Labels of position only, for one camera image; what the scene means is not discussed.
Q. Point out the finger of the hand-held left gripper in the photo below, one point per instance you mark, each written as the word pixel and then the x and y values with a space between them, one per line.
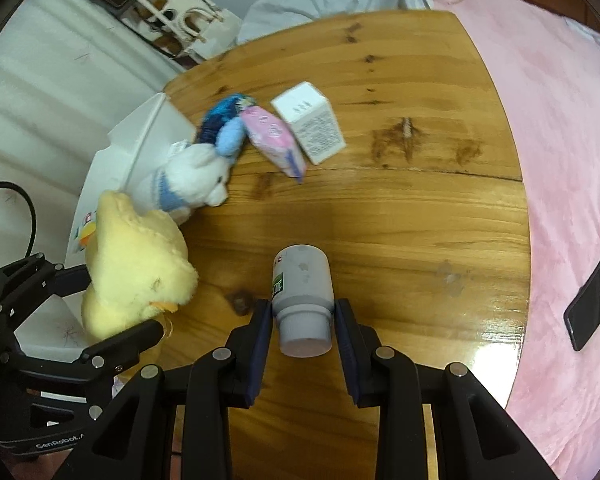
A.
pixel 125 345
pixel 25 280

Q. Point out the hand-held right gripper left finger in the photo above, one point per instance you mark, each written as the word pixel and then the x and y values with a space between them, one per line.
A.
pixel 261 342

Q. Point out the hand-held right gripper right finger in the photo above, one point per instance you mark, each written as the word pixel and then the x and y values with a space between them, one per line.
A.
pixel 344 342

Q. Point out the white medicine bottle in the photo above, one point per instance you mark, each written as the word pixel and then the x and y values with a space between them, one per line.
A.
pixel 302 280

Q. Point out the yellow plush duck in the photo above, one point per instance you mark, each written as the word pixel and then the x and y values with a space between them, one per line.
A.
pixel 135 255

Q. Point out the white plush bear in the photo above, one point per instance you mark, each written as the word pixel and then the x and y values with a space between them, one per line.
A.
pixel 200 170

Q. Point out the white plastic bin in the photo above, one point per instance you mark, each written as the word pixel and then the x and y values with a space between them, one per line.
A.
pixel 150 130

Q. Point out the pink tissue packet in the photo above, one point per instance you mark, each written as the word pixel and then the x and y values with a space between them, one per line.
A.
pixel 270 132

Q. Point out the white carton box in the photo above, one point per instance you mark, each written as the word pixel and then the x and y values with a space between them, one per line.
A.
pixel 315 130

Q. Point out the dark blue plush toy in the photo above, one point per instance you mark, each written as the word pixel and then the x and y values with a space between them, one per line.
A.
pixel 215 112

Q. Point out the white curtain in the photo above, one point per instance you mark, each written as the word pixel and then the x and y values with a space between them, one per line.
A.
pixel 55 85

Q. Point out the black smartphone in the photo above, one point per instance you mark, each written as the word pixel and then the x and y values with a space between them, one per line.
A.
pixel 592 300

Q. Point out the pink blanket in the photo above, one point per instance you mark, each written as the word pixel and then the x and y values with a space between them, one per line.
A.
pixel 555 160

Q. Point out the brown white plush bag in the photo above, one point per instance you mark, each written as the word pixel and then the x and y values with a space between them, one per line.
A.
pixel 177 10

